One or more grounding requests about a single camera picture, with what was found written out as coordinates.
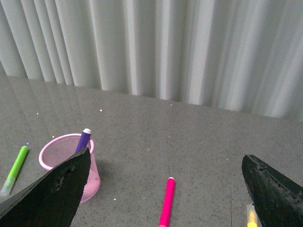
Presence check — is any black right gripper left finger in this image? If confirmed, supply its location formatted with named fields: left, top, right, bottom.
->
left=0, top=148, right=91, bottom=227

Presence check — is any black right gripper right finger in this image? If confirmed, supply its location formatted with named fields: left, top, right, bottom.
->
left=241, top=155, right=303, bottom=227

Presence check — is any purple marker pen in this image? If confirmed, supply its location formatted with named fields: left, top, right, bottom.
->
left=75, top=128, right=91, bottom=153

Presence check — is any pink marker pen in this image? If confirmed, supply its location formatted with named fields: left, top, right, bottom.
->
left=159, top=177, right=176, bottom=227

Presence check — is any pink mesh pen cup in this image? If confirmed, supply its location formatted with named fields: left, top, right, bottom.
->
left=38, top=133, right=101, bottom=203

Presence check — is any yellow highlighter pen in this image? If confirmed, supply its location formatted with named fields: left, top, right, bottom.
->
left=247, top=204, right=258, bottom=227

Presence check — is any green highlighter pen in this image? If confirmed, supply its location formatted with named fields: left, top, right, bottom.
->
left=0, top=146, right=29, bottom=197

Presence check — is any white vertical curtain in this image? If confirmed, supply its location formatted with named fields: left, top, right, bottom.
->
left=0, top=0, right=303, bottom=121

